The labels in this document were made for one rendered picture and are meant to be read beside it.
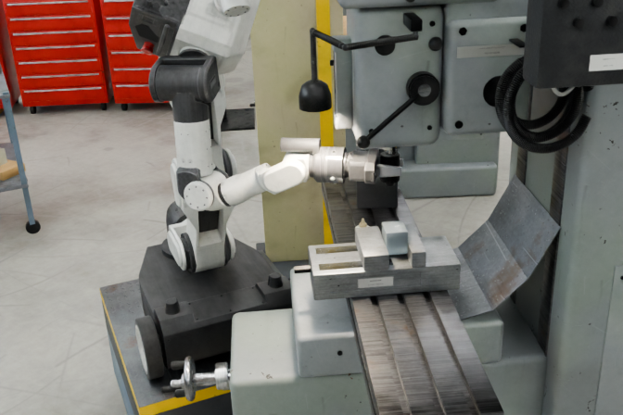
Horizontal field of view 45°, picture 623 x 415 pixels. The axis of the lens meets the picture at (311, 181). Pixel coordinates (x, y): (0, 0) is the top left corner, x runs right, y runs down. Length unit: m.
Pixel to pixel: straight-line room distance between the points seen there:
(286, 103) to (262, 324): 1.65
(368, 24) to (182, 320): 1.22
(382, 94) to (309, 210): 2.15
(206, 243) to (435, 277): 0.98
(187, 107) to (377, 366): 0.77
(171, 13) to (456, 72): 0.72
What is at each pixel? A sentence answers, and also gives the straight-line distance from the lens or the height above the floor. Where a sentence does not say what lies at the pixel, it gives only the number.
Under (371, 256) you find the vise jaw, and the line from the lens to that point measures 1.75.
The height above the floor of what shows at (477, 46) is 1.54.
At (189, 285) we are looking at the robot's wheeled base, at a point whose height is 0.57.
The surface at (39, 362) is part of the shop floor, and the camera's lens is 3.47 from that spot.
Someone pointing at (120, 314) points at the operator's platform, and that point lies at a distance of 2.90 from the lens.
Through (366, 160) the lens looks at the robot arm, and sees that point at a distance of 1.77.
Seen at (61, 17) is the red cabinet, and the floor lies 0.82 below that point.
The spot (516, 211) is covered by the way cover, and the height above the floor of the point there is 1.06.
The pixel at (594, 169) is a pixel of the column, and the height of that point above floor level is 1.29.
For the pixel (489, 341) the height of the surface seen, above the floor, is 0.83.
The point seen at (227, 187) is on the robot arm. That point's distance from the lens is 1.90.
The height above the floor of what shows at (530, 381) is 0.69.
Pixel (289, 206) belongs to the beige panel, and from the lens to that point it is 3.72.
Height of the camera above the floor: 1.92
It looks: 23 degrees down
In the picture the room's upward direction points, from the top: 2 degrees counter-clockwise
